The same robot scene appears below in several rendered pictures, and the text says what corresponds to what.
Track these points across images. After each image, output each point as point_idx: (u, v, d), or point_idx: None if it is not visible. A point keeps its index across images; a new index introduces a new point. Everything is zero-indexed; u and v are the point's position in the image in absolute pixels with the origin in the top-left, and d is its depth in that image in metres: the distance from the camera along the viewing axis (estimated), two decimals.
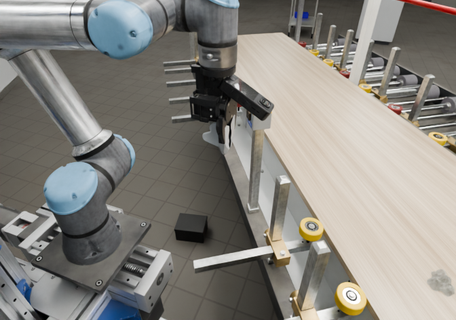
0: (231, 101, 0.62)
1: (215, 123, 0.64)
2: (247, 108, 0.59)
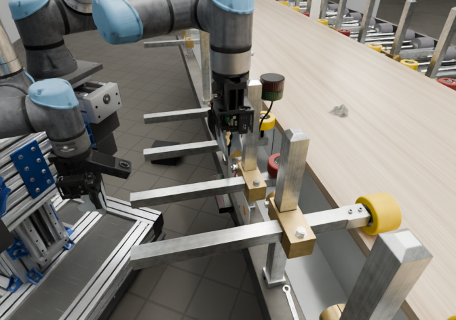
0: None
1: None
2: None
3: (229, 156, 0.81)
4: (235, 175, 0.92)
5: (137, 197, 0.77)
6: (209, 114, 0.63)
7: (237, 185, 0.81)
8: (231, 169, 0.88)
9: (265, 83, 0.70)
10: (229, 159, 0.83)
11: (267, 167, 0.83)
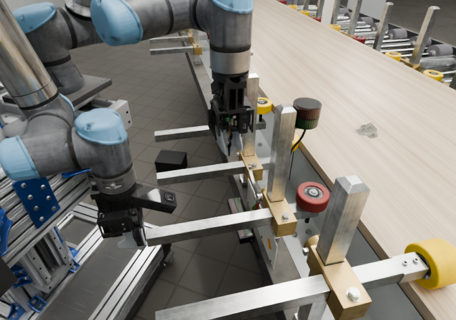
0: None
1: None
2: None
3: (254, 186, 0.74)
4: (258, 204, 0.84)
5: (154, 234, 0.69)
6: (209, 114, 0.63)
7: (263, 219, 0.74)
8: (255, 198, 0.80)
9: (300, 110, 0.62)
10: (254, 190, 0.75)
11: (296, 198, 0.75)
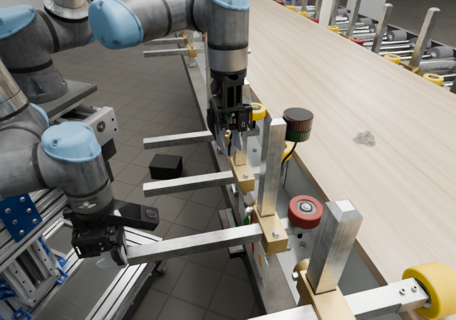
0: None
1: None
2: None
3: (237, 184, 0.73)
4: (251, 224, 0.78)
5: (136, 253, 0.65)
6: (208, 114, 0.63)
7: (252, 235, 0.69)
8: (245, 210, 0.76)
9: (290, 122, 0.57)
10: (239, 190, 0.74)
11: (288, 213, 0.71)
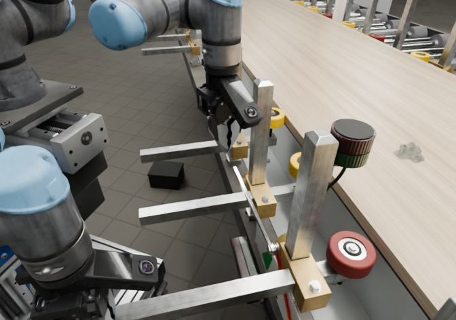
0: None
1: None
2: (232, 112, 0.58)
3: (254, 209, 0.60)
4: (279, 269, 0.59)
5: (126, 315, 0.48)
6: None
7: (282, 287, 0.52)
8: (268, 247, 0.59)
9: (345, 141, 0.40)
10: (257, 217, 0.60)
11: (328, 255, 0.54)
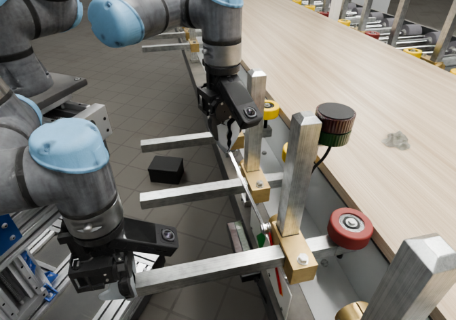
0: None
1: None
2: (231, 112, 0.58)
3: (248, 190, 0.65)
4: None
5: (146, 281, 0.53)
6: None
7: None
8: (260, 226, 0.64)
9: (328, 121, 0.45)
10: (250, 198, 0.64)
11: (330, 230, 0.58)
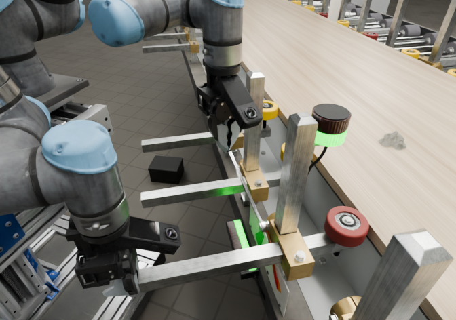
0: None
1: None
2: (231, 112, 0.58)
3: (247, 190, 0.66)
4: None
5: (148, 276, 0.54)
6: None
7: None
8: (259, 224, 0.65)
9: (324, 122, 0.46)
10: (250, 198, 0.65)
11: (326, 227, 0.60)
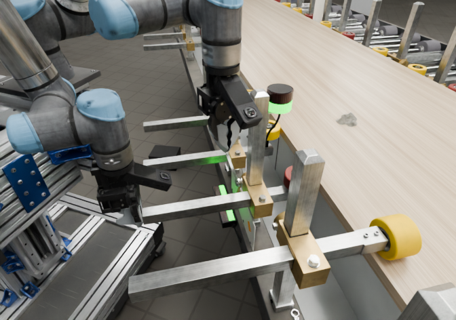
0: None
1: None
2: (231, 112, 0.58)
3: (233, 171, 0.77)
4: (239, 188, 0.88)
5: (149, 212, 0.73)
6: None
7: None
8: (235, 183, 0.84)
9: (273, 95, 0.65)
10: (234, 175, 0.78)
11: (284, 180, 0.79)
